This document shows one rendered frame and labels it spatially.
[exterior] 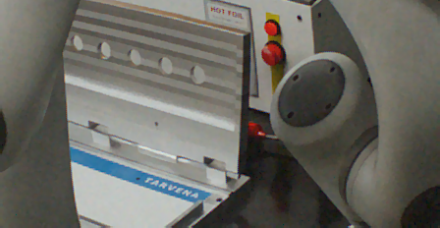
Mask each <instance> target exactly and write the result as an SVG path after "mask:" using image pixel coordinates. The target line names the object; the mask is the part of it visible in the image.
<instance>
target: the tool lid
mask: <svg viewBox="0 0 440 228"><path fill-rule="evenodd" d="M75 36H78V37H79V38H81V39H82V48H81V50H79V49H77V47H76V46H75V44H74V39H75ZM102 42H105V43H107V44H108V45H109V47H110V51H111V53H110V56H109V58H108V57H106V56H104V55H103V53H102V51H101V44H102ZM132 50H136V51H137V52H138V53H139V55H140V57H141V62H140V65H139V66H138V65H135V64H134V63H133V61H132V60H131V51H132ZM250 51H251V32H250V31H246V30H241V29H237V28H229V27H228V26H225V25H221V24H216V23H212V22H209V21H205V20H200V19H196V18H192V17H187V16H183V15H179V14H174V13H170V12H166V11H162V10H157V9H153V8H149V7H144V6H141V5H137V4H132V3H124V2H120V1H115V0H81V2H80V5H79V7H78V10H77V12H76V15H75V19H74V22H73V23H72V25H71V28H70V32H69V35H68V38H67V41H66V45H65V48H64V51H63V59H64V69H65V91H66V103H67V117H68V121H71V122H74V123H78V124H81V125H84V126H87V127H90V126H93V125H95V124H97V123H99V124H102V125H105V126H108V134H112V135H115V136H118V137H121V138H123V139H124V140H127V141H131V142H134V143H139V148H138V150H139V152H140V153H143V154H146V155H149V156H152V157H156V158H159V159H162V160H165V161H168V162H171V163H174V164H180V163H181V162H178V157H179V156H181V157H185V158H188V159H191V160H194V161H197V162H200V163H206V162H208V161H209V160H210V159H212V158H215V159H218V160H221V161H224V162H227V163H226V165H225V170H228V171H231V172H234V173H240V172H241V171H243V170H245V169H246V157H247V139H248V114H249V94H250ZM163 58H167V59H168V60H169V61H170V62H171V64H172V72H171V73H170V74H168V73H166V72H165V71H164V70H163V68H162V64H161V63H162V59H163ZM195 66H198V67H200V68H201V69H202V70H203V72H204V74H205V79H204V81H203V82H200V81H198V80H197V79H196V78H195V76H194V72H193V71H194V68H195Z"/></svg>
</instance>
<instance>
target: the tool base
mask: <svg viewBox="0 0 440 228"><path fill-rule="evenodd" d="M68 133H69V135H70V145H71V146H74V147H76V148H79V149H82V150H85V151H88V152H91V153H94V154H97V155H100V156H103V157H106V158H108V159H109V160H112V161H115V162H118V163H121V164H124V165H127V166H131V167H134V168H136V169H139V170H142V171H145V172H148V173H151V174H154V175H157V176H160V177H163V178H166V179H169V180H172V181H176V182H179V183H182V184H188V185H191V186H194V187H197V188H200V189H203V190H206V191H208V192H211V193H212V194H213V196H212V197H211V198H209V199H208V200H206V201H205V202H204V203H203V204H204V209H203V210H202V211H201V212H199V213H198V214H197V215H196V216H195V217H193V218H192V219H191V220H189V221H187V222H186V223H185V224H184V225H183V226H181V227H180V228H206V227H207V226H209V225H210V224H212V223H213V222H214V221H215V220H216V219H217V218H218V217H220V216H221V215H222V214H223V213H224V212H225V211H227V210H228V209H229V208H230V207H231V206H232V205H234V204H235V203H236V202H237V201H238V200H240V199H241V198H242V197H243V196H244V195H245V194H247V193H248V192H249V191H250V177H248V176H245V175H241V174H239V173H234V172H231V171H228V170H225V165H226V163H227V162H224V161H221V160H218V159H215V160H213V161H212V162H211V163H210V164H205V163H200V162H197V161H194V160H191V159H188V158H185V157H181V156H179V157H178V162H181V163H180V164H174V163H171V162H168V161H165V160H162V159H159V158H156V157H152V156H149V155H146V154H143V153H140V152H139V150H138V148H139V143H136V142H131V141H127V140H124V139H123V138H121V137H118V136H115V135H112V134H108V126H105V125H102V124H100V125H99V126H97V127H96V128H91V127H87V126H84V125H81V124H78V123H74V122H71V121H68ZM218 198H221V199H223V200H222V201H216V199H218Z"/></svg>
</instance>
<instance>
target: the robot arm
mask: <svg viewBox="0 0 440 228"><path fill-rule="evenodd" d="M80 2H81V0H0V228H82V226H81V222H80V216H79V212H78V211H77V205H76V197H75V189H74V180H73V178H72V165H71V150H70V135H69V133H68V117H67V103H66V91H65V69H64V59H63V51H64V48H65V45H66V41H67V38H68V35H69V32H70V28H71V25H72V23H73V22H74V19H75V15H76V12H77V10H78V7H79V5H80ZM330 2H331V3H332V5H333V6H334V7H335V9H336V10H337V11H338V13H339V14H340V16H341V17H342V19H343V21H344V23H345V25H346V26H347V27H348V29H349V31H350V32H351V34H352V36H353V38H354V41H355V42H356V43H357V46H358V48H359V50H360V52H361V56H362V59H363V60H364V62H365V65H366V67H367V70H368V73H369V77H370V80H371V83H372V87H373V88H372V87H371V86H370V85H369V82H368V81H367V79H366V78H365V77H364V75H363V73H362V72H361V71H360V70H359V69H358V66H357V65H356V63H354V62H353V61H352V59H350V58H349V57H347V56H346V55H343V54H340V53H335V52H327V53H320V54H314V55H312V56H309V57H307V58H306V59H304V60H302V61H301V62H299V64H298V65H295V66H294V67H293V68H292V70H290V71H289V72H288V73H287V74H286V76H285V77H284V79H283V80H282V81H281V82H280V83H279V85H278V87H277V88H276V90H275V92H274V94H273V100H272V103H271V109H270V119H271V127H272V130H273V131H274V133H275V134H276V136H277V137H278V138H279V139H280V141H281V142H282V143H283V145H284V146H285V147H286V148H287V149H288V151H289V152H290V153H291V154H292V155H293V156H294V157H295V159H296V160H297V161H298V162H299V163H300V164H301V166H302V167H303V168H304V169H305V170H306V171H307V173H308V175H309V176H310V177H312V179H313V180H314V181H315V182H316V183H317V186H319V187H320V188H321V189H322V191H323V192H324V194H326V195H327V197H328V198H329V199H330V200H331V201H332V202H333V203H334V204H335V205H336V207H337V208H339V209H340V212H341V213H342V214H344V216H345V217H346V218H347V219H348V221H349V222H350V223H351V224H352V225H353V227H355V228H440V2H439V1H438V0H330Z"/></svg>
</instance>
